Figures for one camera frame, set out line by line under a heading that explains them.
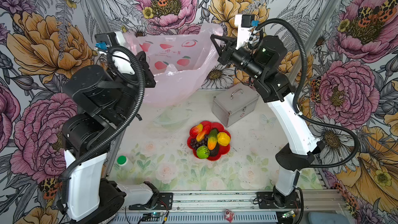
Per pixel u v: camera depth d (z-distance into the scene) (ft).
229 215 2.19
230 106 3.08
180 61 2.30
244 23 1.40
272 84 1.37
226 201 2.50
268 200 2.38
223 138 2.85
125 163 2.55
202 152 2.63
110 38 0.97
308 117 3.25
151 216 2.39
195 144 2.88
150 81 1.28
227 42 1.52
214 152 2.80
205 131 3.07
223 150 2.95
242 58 1.50
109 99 0.93
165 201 2.44
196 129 3.03
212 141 2.79
